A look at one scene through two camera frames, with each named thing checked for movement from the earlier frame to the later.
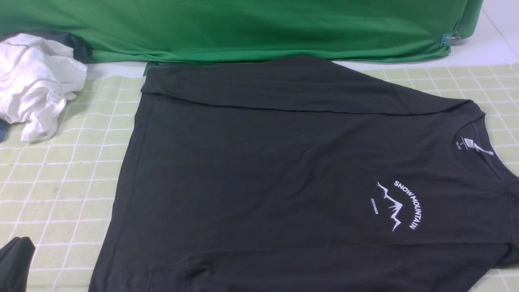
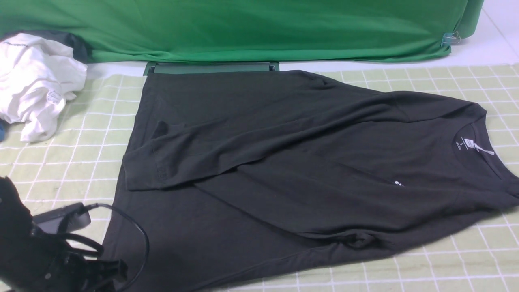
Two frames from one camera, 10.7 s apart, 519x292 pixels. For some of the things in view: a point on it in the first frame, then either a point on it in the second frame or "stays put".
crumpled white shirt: [38, 74] stays put
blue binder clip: [451, 37] stays put
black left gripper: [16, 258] to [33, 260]
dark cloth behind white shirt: [81, 49] stays put
